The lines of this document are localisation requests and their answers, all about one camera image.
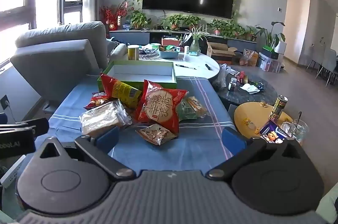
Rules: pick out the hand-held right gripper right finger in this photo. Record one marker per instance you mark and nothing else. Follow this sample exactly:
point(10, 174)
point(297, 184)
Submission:
point(233, 140)

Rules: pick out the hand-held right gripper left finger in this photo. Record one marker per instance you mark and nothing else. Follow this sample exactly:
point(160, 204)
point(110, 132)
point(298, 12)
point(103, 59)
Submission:
point(107, 138)

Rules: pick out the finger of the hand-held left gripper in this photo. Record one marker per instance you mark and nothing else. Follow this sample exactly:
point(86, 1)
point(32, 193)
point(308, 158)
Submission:
point(34, 125)

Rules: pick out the clear bread bag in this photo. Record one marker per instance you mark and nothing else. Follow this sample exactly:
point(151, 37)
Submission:
point(101, 117)

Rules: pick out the small red snack packet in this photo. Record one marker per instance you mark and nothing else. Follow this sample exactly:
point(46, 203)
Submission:
point(96, 100)

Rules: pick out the red and yellow chip bag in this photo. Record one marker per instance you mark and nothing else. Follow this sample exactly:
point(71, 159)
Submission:
point(118, 89)

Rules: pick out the green snack packet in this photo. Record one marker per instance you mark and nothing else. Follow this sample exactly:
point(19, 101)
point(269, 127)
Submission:
point(186, 111)

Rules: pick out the green cardboard box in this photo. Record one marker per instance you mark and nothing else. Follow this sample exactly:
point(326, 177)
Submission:
point(140, 72)

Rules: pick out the yellow round table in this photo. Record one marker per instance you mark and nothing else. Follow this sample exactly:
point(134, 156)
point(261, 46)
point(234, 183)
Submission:
point(250, 115)

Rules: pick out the blue striped tablecloth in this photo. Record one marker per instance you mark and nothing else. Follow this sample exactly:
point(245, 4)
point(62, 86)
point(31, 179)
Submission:
point(195, 134)

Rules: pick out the cartoon figure packet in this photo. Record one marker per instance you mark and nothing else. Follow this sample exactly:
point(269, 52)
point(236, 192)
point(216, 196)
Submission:
point(273, 132)

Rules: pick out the dark marble round table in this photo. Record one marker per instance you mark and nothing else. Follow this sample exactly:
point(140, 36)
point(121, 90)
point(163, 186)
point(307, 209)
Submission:
point(253, 97)

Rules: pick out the small brown snack packet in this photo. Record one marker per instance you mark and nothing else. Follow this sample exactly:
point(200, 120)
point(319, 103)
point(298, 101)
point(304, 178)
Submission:
point(155, 134)

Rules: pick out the tan biscuit packet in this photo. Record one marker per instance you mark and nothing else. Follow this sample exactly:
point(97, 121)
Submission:
point(198, 106)

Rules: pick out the yellow and black drink can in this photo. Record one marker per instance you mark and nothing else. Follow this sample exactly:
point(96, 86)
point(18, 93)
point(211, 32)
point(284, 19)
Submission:
point(277, 107)

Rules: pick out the dark glass jar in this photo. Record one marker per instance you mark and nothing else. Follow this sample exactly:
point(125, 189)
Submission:
point(232, 84)

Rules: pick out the large red round-print snack bag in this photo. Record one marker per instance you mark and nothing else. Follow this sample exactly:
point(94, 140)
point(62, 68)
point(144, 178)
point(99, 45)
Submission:
point(159, 105)

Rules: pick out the glass cup with spoon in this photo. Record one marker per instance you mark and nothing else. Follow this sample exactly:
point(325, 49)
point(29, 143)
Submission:
point(295, 130)

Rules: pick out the grey sofa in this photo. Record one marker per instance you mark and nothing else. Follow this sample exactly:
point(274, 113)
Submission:
point(58, 54)

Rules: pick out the black marker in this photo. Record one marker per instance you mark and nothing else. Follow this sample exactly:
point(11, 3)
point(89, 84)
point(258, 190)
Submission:
point(208, 67)

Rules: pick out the orange plastic bag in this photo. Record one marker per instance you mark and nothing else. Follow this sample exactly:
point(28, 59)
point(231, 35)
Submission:
point(248, 58)

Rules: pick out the clear storage bin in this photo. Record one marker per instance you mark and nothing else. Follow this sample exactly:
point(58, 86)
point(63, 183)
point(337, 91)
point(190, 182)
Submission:
point(269, 62)

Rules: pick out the black pen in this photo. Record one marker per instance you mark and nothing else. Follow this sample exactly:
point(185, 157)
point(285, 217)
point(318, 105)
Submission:
point(186, 66)

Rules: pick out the white round table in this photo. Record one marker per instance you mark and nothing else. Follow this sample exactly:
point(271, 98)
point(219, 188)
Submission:
point(190, 64)

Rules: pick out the yellow canister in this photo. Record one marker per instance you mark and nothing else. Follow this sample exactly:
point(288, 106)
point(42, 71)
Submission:
point(133, 52)

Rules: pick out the open cardboard box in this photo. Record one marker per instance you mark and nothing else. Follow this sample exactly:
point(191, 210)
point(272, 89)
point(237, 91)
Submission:
point(220, 52)

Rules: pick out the teal tray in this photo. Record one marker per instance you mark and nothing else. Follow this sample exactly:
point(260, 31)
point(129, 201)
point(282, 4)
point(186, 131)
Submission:
point(169, 52)

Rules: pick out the dark television cabinet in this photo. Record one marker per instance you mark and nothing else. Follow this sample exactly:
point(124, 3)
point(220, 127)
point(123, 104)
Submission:
point(137, 36)

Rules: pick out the glass vase with plant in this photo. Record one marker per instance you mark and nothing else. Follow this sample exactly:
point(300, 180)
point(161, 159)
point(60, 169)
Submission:
point(196, 40)

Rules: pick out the tall plant in white pot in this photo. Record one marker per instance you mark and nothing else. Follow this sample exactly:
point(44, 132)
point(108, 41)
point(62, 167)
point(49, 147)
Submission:
point(276, 40)

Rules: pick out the potted green plant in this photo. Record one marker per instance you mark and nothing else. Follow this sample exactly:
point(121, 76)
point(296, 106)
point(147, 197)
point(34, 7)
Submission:
point(224, 27)
point(175, 21)
point(138, 19)
point(192, 20)

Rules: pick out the grey dining chairs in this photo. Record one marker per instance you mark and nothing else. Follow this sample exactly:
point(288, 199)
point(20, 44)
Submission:
point(326, 62)

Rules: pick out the red flower decoration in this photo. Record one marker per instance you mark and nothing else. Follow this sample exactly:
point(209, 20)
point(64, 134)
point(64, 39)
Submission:
point(113, 13)

